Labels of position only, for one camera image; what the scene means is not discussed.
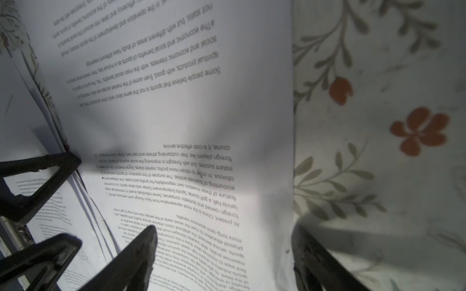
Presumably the metal folder clip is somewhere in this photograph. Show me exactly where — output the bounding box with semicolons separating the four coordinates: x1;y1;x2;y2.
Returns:
1;217;35;256

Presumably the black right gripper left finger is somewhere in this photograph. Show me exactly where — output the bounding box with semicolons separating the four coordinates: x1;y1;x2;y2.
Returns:
81;225;158;291

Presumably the printed paper sheet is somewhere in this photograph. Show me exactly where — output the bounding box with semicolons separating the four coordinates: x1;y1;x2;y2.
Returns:
17;1;296;291
1;55;111;291

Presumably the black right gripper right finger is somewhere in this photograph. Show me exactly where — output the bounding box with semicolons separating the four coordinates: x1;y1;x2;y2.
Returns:
291;225;368;291

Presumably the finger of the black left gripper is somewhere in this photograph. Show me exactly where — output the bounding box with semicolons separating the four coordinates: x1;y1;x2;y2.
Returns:
1;234;82;291
1;152;81;224

